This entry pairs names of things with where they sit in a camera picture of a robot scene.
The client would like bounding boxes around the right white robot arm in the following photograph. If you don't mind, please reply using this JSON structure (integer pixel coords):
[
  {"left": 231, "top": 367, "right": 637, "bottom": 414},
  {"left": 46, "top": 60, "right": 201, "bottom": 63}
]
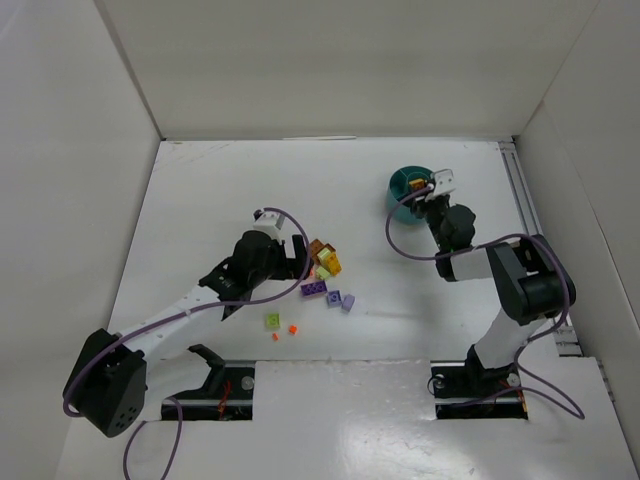
[{"left": 410, "top": 195, "right": 576, "bottom": 398}]

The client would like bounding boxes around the lavender sloped lego brick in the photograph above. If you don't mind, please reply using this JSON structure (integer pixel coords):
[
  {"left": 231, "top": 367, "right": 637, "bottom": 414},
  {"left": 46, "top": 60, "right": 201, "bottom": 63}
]
[{"left": 341, "top": 294, "right": 356, "bottom": 313}]

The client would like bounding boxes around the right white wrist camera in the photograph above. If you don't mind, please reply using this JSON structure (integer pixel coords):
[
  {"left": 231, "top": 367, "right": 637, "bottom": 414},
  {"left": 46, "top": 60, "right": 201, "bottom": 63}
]
[{"left": 431, "top": 169, "right": 456, "bottom": 197}]

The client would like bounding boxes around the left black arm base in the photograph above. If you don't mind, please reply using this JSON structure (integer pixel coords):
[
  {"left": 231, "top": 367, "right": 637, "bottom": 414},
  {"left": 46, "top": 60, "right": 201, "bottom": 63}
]
[{"left": 154, "top": 344, "right": 256, "bottom": 422}]

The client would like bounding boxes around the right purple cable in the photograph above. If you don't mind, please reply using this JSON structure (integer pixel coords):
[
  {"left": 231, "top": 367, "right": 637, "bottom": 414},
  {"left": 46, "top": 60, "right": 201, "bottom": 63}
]
[{"left": 384, "top": 184, "right": 586, "bottom": 421}]

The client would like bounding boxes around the teal divided round container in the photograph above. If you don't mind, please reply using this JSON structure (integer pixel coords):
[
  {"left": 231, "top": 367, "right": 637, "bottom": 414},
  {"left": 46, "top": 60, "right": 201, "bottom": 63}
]
[{"left": 386, "top": 166, "right": 443, "bottom": 228}]

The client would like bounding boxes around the yellow orange lego brick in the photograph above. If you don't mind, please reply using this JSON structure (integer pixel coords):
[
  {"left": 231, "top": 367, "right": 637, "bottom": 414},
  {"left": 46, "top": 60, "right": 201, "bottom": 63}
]
[{"left": 408, "top": 178, "right": 426, "bottom": 192}]

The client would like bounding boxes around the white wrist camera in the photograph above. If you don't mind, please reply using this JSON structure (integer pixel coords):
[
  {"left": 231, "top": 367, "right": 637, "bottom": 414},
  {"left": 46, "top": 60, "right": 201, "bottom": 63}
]
[
  {"left": 253, "top": 210, "right": 285, "bottom": 241},
  {"left": 431, "top": 169, "right": 456, "bottom": 197}
]

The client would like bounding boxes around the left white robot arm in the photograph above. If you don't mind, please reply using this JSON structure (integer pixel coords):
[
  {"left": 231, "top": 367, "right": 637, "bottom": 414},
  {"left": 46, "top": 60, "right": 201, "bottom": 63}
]
[{"left": 63, "top": 230, "right": 311, "bottom": 438}]

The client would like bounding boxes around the purple cable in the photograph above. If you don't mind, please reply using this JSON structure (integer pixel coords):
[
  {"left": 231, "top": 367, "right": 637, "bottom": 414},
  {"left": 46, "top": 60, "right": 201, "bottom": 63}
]
[
  {"left": 62, "top": 206, "right": 314, "bottom": 480},
  {"left": 384, "top": 184, "right": 586, "bottom": 421}
]

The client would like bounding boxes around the pale green small lego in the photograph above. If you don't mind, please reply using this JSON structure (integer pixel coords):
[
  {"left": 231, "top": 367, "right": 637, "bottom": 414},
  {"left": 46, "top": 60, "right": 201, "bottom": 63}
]
[{"left": 315, "top": 266, "right": 332, "bottom": 281}]

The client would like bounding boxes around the lavender square lego brick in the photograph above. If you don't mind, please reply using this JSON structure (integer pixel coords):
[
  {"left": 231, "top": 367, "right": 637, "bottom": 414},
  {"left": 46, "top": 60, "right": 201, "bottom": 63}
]
[{"left": 326, "top": 290, "right": 342, "bottom": 308}]

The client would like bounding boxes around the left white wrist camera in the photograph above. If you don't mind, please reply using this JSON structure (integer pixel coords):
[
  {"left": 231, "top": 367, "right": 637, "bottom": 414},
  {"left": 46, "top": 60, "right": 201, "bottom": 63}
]
[{"left": 253, "top": 210, "right": 285, "bottom": 241}]

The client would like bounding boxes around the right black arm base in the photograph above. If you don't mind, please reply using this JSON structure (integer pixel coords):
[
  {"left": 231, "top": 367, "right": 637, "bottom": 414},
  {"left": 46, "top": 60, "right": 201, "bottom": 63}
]
[{"left": 427, "top": 362, "right": 528, "bottom": 420}]

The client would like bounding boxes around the dark purple lego brick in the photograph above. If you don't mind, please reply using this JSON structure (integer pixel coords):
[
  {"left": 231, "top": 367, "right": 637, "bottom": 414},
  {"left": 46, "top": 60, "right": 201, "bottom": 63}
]
[{"left": 300, "top": 280, "right": 328, "bottom": 299}]

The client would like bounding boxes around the brown lego plate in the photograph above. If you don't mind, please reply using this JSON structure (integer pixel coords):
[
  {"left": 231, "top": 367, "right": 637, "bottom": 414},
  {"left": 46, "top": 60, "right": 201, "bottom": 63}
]
[{"left": 309, "top": 239, "right": 325, "bottom": 263}]

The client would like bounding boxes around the green square lego brick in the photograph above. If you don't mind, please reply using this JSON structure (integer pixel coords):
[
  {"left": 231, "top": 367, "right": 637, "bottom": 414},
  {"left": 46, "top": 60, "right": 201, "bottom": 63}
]
[{"left": 265, "top": 313, "right": 281, "bottom": 330}]

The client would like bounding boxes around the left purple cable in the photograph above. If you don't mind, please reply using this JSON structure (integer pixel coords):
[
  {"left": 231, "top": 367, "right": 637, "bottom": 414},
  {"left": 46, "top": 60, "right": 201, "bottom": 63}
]
[{"left": 62, "top": 206, "right": 314, "bottom": 480}]

